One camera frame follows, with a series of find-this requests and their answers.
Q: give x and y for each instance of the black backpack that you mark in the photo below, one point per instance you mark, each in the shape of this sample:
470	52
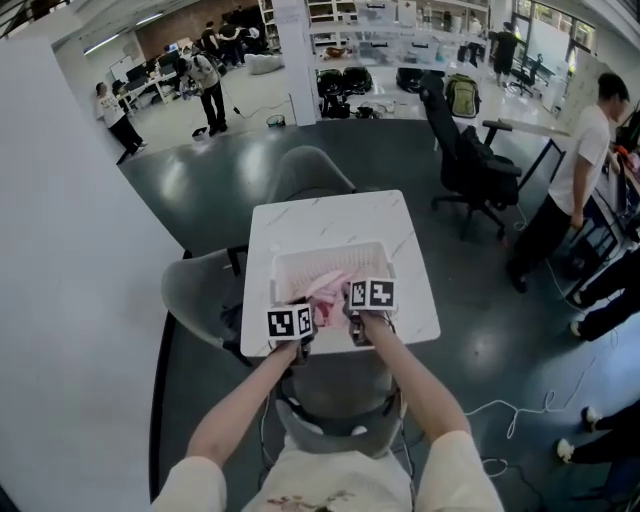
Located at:
330	82
357	80
410	80

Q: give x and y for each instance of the black mesh office chair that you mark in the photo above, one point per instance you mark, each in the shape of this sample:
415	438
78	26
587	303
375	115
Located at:
460	160

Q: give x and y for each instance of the white beanbag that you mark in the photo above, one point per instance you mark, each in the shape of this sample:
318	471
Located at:
265	64

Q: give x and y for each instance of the small green basket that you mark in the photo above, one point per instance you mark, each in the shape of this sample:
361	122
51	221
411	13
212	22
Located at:
275	121

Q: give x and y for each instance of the green backpack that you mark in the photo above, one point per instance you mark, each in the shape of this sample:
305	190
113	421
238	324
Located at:
462	97

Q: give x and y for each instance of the pink clothes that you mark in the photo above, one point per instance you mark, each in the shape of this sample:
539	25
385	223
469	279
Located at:
327	285

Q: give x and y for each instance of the white plastic basket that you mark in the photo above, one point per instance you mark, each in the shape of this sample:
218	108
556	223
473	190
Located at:
325	257

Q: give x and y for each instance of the person's cream printed shirt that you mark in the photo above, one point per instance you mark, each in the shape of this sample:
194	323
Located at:
340	475

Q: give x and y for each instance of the person's left forearm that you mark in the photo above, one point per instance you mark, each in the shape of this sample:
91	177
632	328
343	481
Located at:
235	410

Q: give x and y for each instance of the person's right forearm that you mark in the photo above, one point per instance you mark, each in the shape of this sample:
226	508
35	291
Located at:
420	390

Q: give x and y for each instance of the white shelving unit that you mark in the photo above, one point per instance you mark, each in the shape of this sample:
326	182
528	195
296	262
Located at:
380	45

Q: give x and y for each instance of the white marble table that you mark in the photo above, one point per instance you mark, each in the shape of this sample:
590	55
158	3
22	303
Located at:
325	220

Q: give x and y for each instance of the white desk with black legs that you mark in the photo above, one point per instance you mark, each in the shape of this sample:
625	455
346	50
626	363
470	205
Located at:
530	129

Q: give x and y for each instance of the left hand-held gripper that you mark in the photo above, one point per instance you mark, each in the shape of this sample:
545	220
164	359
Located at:
287	322

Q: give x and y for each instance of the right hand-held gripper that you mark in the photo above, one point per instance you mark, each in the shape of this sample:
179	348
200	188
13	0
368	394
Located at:
375	295

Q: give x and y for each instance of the grey upholstered armchair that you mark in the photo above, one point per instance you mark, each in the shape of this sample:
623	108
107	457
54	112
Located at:
310	170
340	390
200	295

